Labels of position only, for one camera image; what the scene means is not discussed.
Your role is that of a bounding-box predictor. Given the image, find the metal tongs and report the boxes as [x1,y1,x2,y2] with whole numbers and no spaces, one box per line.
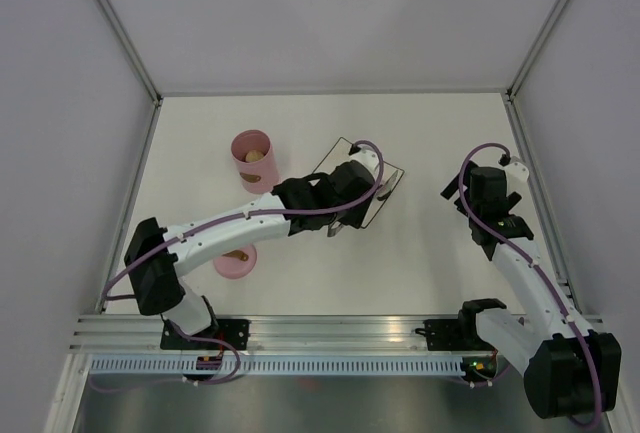
[327,165,404,238]

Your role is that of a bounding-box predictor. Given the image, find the beige bun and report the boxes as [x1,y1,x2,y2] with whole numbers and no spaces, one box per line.
[244,149,264,163]

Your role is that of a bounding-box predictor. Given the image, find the pink round container lid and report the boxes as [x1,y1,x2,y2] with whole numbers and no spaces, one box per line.
[212,245,257,280]

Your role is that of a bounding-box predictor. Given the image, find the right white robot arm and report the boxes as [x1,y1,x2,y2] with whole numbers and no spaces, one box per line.
[441,163,622,419]

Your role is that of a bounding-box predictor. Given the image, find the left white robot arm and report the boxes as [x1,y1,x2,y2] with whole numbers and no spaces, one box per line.
[125,159,384,349]

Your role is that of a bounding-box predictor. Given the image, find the pink cylindrical lunch container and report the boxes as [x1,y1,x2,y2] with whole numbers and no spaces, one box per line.
[230,130,280,194]

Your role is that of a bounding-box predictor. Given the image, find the white square plate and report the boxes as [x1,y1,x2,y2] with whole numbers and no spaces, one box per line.
[313,137,405,229]

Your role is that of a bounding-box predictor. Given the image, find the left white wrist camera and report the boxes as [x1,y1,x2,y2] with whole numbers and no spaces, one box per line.
[349,144,380,177]

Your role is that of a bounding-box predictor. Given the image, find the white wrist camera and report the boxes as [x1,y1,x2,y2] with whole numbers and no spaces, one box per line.
[499,154,530,185]
[349,144,380,177]

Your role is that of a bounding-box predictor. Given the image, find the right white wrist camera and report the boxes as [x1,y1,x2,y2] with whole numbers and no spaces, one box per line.
[499,154,530,185]

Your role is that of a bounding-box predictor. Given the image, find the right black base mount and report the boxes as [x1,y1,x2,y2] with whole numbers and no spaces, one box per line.
[423,318,467,352]

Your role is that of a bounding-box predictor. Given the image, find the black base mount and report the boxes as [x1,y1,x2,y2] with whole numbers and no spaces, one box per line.
[160,318,250,351]
[423,318,467,352]

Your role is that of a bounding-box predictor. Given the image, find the white slotted cable duct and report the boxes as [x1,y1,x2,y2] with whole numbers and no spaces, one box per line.
[90,355,464,377]

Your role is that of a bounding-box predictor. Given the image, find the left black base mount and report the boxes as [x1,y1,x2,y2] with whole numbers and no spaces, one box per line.
[160,318,250,351]

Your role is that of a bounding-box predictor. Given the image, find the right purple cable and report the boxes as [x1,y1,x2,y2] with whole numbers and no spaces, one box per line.
[459,141,601,427]

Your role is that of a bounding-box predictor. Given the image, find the purple cable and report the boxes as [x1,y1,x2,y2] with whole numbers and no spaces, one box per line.
[101,139,385,302]
[459,141,601,427]

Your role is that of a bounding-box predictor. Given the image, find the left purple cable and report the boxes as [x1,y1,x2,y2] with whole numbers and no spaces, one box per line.
[101,139,385,302]

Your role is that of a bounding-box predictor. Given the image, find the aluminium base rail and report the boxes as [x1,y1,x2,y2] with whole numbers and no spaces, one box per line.
[68,314,458,356]

